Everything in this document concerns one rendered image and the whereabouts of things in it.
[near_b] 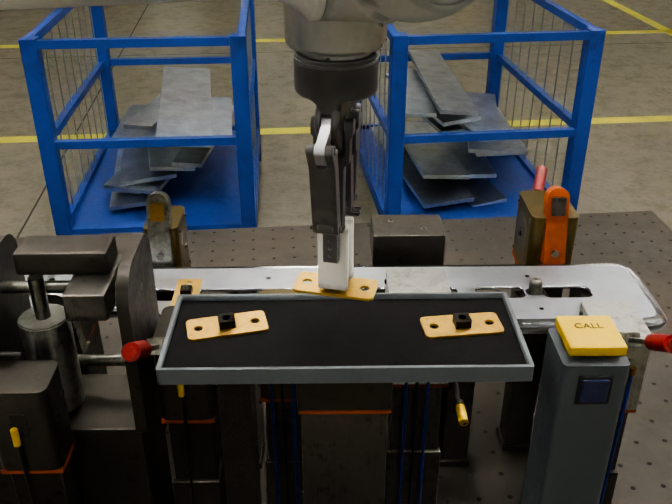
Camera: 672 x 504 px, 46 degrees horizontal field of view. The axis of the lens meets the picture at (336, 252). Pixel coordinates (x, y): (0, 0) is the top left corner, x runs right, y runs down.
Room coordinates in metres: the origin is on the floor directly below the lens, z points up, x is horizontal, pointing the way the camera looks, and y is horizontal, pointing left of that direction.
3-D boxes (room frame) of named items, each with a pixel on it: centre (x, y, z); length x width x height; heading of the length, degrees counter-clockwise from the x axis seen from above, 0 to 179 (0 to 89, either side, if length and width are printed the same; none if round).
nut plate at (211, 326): (0.69, 0.12, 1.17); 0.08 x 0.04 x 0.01; 104
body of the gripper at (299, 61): (0.69, 0.00, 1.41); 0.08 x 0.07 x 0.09; 167
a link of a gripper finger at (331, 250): (0.66, 0.01, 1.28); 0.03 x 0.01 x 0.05; 167
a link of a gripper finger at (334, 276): (0.68, 0.00, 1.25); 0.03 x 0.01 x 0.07; 77
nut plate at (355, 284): (0.69, 0.00, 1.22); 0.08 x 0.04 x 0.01; 77
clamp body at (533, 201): (1.22, -0.36, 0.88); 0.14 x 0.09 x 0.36; 1
